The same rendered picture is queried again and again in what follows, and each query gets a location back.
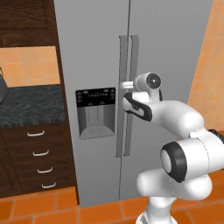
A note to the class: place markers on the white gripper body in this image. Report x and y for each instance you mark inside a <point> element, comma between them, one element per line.
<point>126,85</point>

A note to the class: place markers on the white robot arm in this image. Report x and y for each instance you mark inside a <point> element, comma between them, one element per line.
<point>186,157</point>

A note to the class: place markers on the grey fridge door with dispenser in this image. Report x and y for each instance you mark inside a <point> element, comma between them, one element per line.
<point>93,43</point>

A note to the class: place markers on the plain grey fridge door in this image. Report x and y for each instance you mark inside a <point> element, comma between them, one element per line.
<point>169,43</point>

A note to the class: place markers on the dark wood drawer front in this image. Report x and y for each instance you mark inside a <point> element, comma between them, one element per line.
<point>55,132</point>
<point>65,183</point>
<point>59,151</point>
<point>62,168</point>

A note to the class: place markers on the dark grey kettle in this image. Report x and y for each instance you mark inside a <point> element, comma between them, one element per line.
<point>3,87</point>

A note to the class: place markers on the dark wood base cupboard door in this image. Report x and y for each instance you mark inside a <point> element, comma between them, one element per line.
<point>7,172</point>

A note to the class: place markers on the dark wood wall cupboard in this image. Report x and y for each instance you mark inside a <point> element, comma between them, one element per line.
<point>26,20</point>

